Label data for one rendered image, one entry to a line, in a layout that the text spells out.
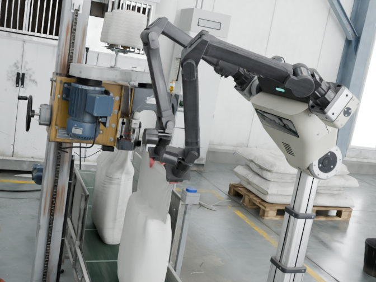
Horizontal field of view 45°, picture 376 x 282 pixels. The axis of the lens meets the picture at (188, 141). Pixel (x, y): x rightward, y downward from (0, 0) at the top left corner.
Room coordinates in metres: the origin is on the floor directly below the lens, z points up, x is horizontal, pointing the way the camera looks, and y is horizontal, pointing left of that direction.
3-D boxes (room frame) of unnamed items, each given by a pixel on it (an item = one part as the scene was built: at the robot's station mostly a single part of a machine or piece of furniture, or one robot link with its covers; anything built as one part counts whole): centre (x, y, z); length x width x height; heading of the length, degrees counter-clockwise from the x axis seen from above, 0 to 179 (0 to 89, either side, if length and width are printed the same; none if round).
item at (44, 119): (2.21, 0.72, 1.14); 0.11 x 0.06 x 0.11; 23
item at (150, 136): (1.98, 0.14, 1.19); 0.11 x 0.09 x 0.12; 114
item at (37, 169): (3.74, 1.19, 0.35); 0.30 x 0.15 x 0.15; 23
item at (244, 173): (5.26, -0.95, 0.32); 0.67 x 0.42 x 0.14; 117
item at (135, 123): (2.26, 0.28, 1.14); 0.05 x 0.04 x 0.16; 113
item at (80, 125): (2.07, 0.49, 1.21); 0.15 x 0.15 x 0.25
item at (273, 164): (4.90, -1.12, 0.56); 0.66 x 0.42 x 0.15; 113
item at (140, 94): (2.47, 0.26, 1.21); 0.30 x 0.25 x 0.30; 23
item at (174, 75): (6.27, 0.33, 1.34); 0.24 x 0.04 x 0.32; 23
